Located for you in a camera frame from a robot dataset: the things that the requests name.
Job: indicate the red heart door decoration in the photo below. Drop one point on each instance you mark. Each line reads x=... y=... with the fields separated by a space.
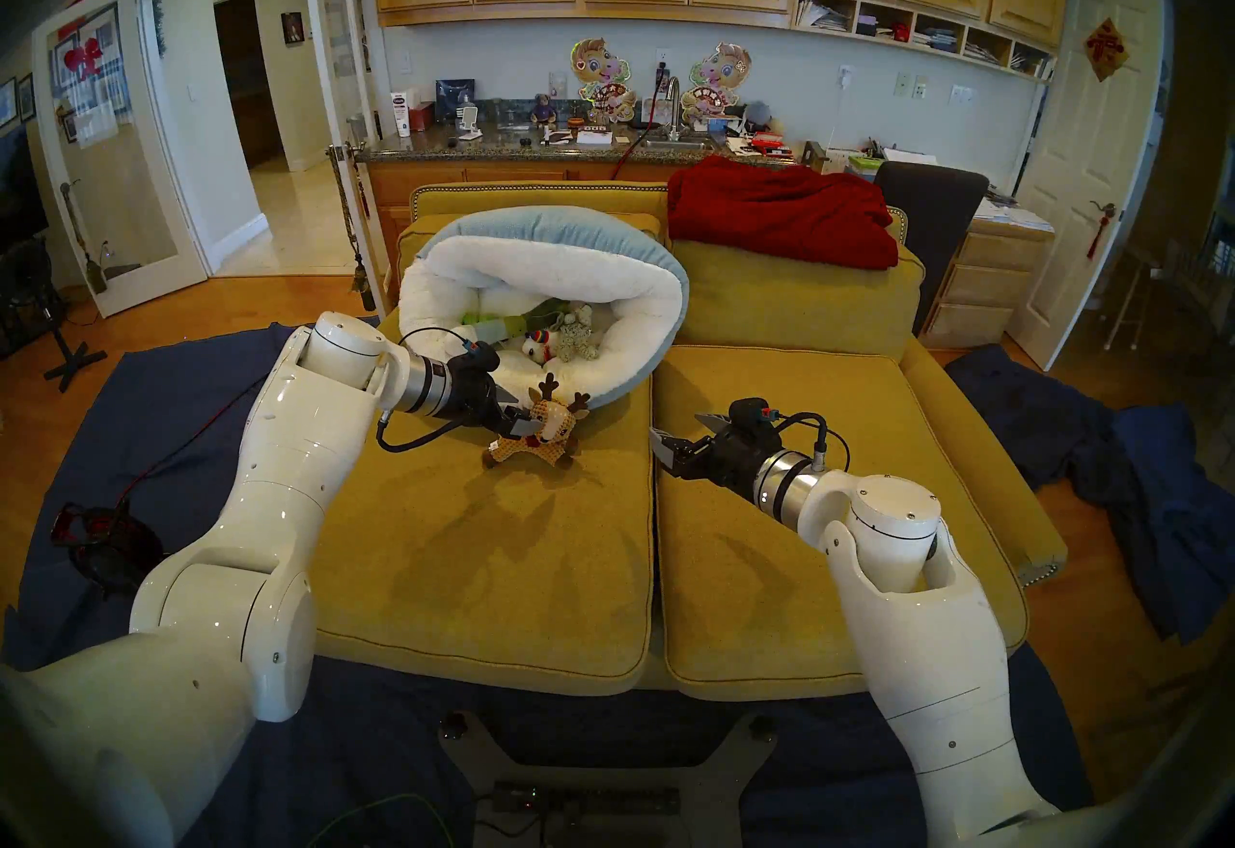
x=82 y=57

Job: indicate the hanging broom ornament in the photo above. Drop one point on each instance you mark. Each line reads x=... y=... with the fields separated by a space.
x=96 y=277

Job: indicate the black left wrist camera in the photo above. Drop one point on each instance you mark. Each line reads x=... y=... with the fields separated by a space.
x=478 y=356

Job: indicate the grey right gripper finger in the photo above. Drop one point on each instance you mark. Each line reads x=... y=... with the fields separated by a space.
x=669 y=457
x=714 y=425

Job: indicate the red tassel door ornament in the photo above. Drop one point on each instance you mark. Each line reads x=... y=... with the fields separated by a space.
x=1097 y=238

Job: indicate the small framed hallway picture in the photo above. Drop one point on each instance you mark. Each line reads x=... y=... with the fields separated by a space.
x=292 y=28

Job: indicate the white glass french door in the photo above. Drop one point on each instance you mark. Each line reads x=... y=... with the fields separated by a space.
x=116 y=180
x=338 y=36

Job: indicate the white green leek plush toy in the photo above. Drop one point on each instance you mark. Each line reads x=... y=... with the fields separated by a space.
x=511 y=330

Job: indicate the red diamond door decoration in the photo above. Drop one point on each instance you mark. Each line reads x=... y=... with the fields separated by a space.
x=1106 y=48

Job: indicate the white paper stack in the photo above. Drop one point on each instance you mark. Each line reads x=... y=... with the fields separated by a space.
x=1008 y=214

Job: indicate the orange reindeer plush toy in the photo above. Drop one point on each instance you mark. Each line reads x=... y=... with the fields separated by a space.
x=555 y=422

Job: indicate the wooden drawer unit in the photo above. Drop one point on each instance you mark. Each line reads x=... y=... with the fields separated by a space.
x=984 y=282

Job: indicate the white blue plush dog bed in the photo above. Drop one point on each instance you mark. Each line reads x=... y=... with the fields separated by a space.
x=617 y=277

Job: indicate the grey robot base frame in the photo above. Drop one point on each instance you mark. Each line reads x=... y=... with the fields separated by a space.
x=704 y=788

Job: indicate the cartoon child wall decoration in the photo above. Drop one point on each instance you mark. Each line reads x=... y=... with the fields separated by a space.
x=719 y=74
x=598 y=72

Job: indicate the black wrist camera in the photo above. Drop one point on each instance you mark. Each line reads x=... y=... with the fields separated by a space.
x=478 y=356
x=751 y=420

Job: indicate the granite counter wooden base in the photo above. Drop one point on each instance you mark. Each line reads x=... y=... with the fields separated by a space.
x=482 y=148

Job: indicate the crumpled dark blue blanket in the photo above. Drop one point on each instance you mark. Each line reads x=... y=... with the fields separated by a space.
x=1158 y=489

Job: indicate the chrome sink faucet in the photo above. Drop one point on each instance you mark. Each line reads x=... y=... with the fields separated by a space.
x=673 y=95

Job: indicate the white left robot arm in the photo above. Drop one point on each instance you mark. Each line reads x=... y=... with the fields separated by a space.
x=241 y=547

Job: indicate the dark blue box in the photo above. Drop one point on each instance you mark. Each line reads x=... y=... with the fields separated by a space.
x=454 y=98

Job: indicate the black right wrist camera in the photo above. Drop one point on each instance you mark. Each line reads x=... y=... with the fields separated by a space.
x=751 y=420

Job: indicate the small red metal frame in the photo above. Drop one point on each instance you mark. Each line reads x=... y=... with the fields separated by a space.
x=82 y=533

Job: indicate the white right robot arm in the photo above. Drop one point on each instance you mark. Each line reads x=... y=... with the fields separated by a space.
x=936 y=643

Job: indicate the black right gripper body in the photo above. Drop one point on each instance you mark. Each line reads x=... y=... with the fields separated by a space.
x=724 y=467

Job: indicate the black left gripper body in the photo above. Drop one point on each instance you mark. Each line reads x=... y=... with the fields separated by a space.
x=478 y=397

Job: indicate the yellow sofa seat cushion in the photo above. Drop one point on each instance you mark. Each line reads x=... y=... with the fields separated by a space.
x=482 y=586
x=733 y=605

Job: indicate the white lamb toy rainbow horns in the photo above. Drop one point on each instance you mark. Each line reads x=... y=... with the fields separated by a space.
x=538 y=346

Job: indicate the red blanket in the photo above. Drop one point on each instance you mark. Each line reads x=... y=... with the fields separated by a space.
x=782 y=214

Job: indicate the black floor stand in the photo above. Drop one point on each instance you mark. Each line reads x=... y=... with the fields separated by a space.
x=68 y=354

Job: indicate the black office chair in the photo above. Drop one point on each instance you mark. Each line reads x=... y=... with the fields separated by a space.
x=931 y=219

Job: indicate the navy blue floor cloth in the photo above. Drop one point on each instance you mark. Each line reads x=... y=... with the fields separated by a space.
x=386 y=750

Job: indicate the white panel door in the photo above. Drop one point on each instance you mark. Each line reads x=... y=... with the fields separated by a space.
x=1085 y=171

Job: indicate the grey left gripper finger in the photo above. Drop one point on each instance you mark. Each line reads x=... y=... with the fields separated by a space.
x=526 y=427
x=506 y=396

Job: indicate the white lotion bottle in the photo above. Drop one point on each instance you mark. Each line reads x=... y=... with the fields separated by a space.
x=401 y=115

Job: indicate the mustard yellow sofa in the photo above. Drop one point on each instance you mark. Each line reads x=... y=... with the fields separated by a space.
x=994 y=479

